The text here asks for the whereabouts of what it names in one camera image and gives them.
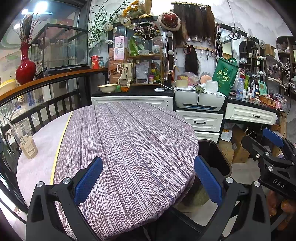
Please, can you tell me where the white left cabinet drawer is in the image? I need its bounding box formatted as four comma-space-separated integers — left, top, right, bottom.
91, 95, 173, 110

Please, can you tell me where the white upper drawer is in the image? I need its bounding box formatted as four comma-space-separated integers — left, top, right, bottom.
176, 110, 223, 133

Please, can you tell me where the white middle drawer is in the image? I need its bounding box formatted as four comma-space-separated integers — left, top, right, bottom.
195, 131, 220, 143

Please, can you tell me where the cardboard box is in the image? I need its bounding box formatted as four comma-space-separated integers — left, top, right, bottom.
231, 125, 250, 163

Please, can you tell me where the purple striped tablecloth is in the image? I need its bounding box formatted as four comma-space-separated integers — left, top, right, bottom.
50, 101, 199, 240

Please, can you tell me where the brown trash bin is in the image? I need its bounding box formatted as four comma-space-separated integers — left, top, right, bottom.
198, 140, 232, 177

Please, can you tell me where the green shopping bag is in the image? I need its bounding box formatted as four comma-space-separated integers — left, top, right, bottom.
212, 57, 239, 96

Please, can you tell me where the red tin canister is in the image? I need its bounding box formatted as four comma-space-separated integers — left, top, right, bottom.
91, 55, 100, 69

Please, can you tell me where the cream bowl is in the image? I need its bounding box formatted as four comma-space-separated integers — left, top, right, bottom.
98, 83, 118, 93

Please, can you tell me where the person right hand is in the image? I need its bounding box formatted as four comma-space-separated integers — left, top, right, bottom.
266, 191, 295, 231

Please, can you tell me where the plastic iced coffee cup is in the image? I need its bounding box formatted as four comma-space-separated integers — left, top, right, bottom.
11, 119, 38, 159

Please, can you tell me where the red vase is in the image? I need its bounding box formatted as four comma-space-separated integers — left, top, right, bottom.
16, 43, 36, 85

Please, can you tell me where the white right desk drawer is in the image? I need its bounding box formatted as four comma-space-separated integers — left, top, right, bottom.
225, 103, 278, 125

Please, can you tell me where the wooden shelf rack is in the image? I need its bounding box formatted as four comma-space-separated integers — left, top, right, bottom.
126, 46, 165, 86

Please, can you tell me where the white printer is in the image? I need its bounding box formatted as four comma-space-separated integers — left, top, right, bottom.
174, 87, 225, 112

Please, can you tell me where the water bottle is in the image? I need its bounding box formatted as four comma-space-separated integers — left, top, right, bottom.
236, 78, 244, 99

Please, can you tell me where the glass terrarium cage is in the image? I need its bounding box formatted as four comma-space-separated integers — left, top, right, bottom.
31, 24, 89, 76

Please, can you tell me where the white orange-print plastic bag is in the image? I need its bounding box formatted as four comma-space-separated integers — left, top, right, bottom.
220, 125, 233, 142

